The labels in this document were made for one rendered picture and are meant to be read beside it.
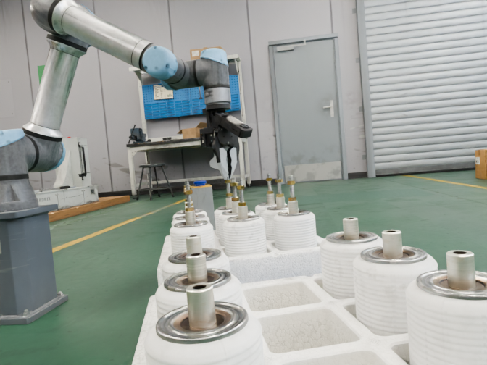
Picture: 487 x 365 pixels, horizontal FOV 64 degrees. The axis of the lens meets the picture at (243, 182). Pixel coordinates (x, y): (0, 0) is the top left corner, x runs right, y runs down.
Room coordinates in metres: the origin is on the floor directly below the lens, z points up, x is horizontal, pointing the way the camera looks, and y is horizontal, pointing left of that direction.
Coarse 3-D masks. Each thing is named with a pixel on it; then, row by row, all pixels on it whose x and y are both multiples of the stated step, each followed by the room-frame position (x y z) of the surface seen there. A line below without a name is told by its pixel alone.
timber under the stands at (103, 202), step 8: (104, 200) 4.46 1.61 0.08; (112, 200) 4.54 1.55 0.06; (120, 200) 4.74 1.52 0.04; (128, 200) 4.96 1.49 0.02; (72, 208) 3.72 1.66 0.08; (80, 208) 3.86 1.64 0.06; (88, 208) 4.00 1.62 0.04; (96, 208) 4.16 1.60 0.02; (56, 216) 3.45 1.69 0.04; (64, 216) 3.58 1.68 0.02; (72, 216) 3.71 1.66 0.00
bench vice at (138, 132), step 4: (132, 128) 5.28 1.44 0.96; (136, 128) 5.26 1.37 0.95; (140, 128) 5.35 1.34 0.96; (132, 132) 5.15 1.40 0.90; (136, 132) 5.26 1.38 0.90; (140, 132) 5.36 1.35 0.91; (132, 136) 5.17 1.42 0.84; (136, 136) 5.26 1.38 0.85; (140, 136) 5.36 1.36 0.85; (144, 136) 5.45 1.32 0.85; (136, 140) 5.37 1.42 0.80; (140, 140) 5.36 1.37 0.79; (144, 140) 5.44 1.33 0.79
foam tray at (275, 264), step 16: (272, 240) 0.95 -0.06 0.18; (320, 240) 0.90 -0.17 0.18; (160, 256) 0.89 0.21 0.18; (240, 256) 0.81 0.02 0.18; (256, 256) 0.80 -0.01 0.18; (272, 256) 0.80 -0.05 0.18; (288, 256) 0.81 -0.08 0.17; (304, 256) 0.81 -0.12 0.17; (320, 256) 0.82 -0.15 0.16; (160, 272) 0.77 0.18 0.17; (240, 272) 0.79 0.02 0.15; (256, 272) 0.80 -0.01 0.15; (272, 272) 0.80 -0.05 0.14; (288, 272) 0.81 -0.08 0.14; (304, 272) 0.81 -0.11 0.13; (320, 272) 0.82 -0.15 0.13
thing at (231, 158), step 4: (228, 148) 1.12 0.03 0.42; (232, 148) 1.11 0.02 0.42; (228, 152) 1.11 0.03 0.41; (232, 152) 1.11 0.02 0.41; (228, 156) 1.11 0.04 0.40; (232, 156) 1.11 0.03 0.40; (236, 156) 1.12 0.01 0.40; (228, 160) 1.12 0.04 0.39; (232, 160) 1.11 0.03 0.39; (236, 160) 1.12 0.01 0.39; (228, 164) 1.11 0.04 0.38; (232, 164) 1.11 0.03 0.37; (228, 168) 1.12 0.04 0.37; (232, 168) 1.11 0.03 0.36; (232, 172) 1.11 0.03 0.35
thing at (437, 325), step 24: (408, 288) 0.36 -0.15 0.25; (408, 312) 0.36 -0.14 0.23; (432, 312) 0.32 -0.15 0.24; (456, 312) 0.31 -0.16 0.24; (480, 312) 0.30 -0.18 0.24; (432, 336) 0.32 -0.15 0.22; (456, 336) 0.31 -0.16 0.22; (480, 336) 0.30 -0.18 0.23; (432, 360) 0.32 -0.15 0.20; (456, 360) 0.31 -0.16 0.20; (480, 360) 0.30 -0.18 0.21
